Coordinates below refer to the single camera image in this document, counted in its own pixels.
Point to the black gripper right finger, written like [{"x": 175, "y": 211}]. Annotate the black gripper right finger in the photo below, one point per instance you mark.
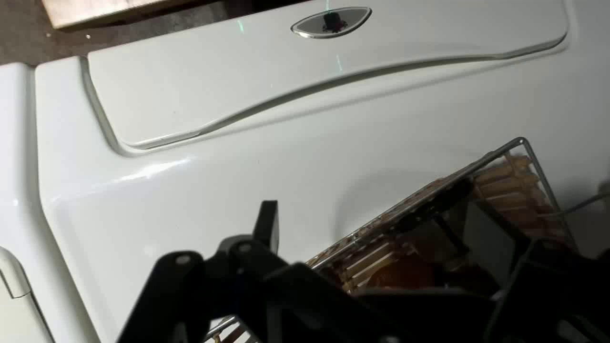
[{"x": 547, "y": 293}]

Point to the woven wicker basket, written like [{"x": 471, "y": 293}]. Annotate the woven wicker basket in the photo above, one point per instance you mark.
[{"x": 408, "y": 277}]

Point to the white dryer machine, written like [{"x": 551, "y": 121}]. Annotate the white dryer machine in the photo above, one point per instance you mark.
[{"x": 38, "y": 300}]

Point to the white washing machine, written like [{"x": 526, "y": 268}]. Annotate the white washing machine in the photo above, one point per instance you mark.
[{"x": 334, "y": 110}]

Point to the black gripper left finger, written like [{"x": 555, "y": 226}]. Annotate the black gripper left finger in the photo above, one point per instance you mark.
[{"x": 244, "y": 279}]

